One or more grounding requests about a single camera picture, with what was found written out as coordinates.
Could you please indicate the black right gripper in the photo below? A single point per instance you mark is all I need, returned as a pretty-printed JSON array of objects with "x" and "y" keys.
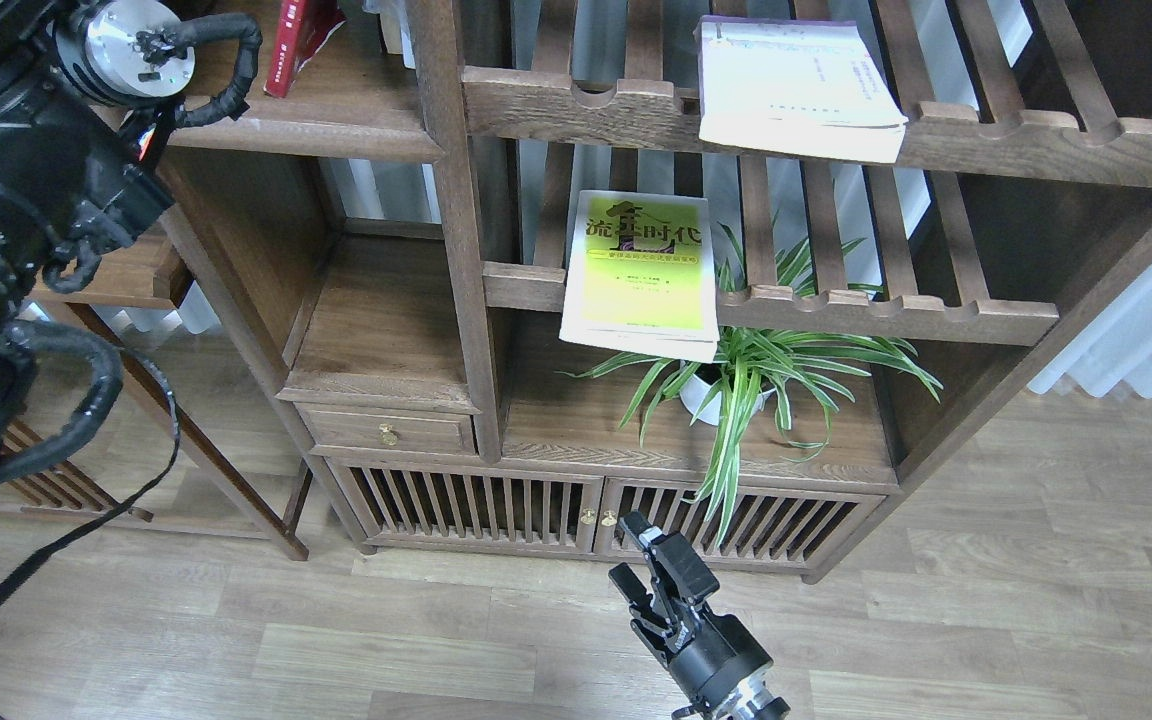
[{"x": 720, "y": 667}]

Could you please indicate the red book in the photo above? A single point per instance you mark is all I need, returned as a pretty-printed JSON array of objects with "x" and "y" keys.
[{"x": 302, "y": 28}]

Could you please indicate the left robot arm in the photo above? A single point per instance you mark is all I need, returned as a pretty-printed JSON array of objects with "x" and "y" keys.
[{"x": 89, "y": 93}]

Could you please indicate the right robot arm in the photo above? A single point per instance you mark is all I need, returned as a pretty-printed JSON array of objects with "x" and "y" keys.
[{"x": 670, "y": 612}]

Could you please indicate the white plant pot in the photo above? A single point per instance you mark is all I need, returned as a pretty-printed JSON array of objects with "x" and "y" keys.
[{"x": 697, "y": 395}]

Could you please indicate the green spider plant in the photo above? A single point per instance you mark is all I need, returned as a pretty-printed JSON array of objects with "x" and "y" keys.
[{"x": 756, "y": 359}]

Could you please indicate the yellow green book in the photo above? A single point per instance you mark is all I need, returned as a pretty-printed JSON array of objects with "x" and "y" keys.
[{"x": 641, "y": 276}]

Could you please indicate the brass drawer knob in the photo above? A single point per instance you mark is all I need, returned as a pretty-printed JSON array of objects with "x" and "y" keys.
[{"x": 387, "y": 435}]

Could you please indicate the dark wooden bookshelf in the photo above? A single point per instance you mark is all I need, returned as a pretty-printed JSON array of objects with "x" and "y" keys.
[{"x": 385, "y": 246}]

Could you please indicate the white paperback book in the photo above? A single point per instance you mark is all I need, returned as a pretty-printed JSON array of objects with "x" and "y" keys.
[{"x": 800, "y": 87}]

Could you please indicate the wooden side table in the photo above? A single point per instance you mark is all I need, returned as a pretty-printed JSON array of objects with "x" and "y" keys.
[{"x": 152, "y": 276}]

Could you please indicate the slatted wooden rack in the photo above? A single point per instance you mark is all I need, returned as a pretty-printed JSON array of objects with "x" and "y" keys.
[{"x": 62, "y": 492}]

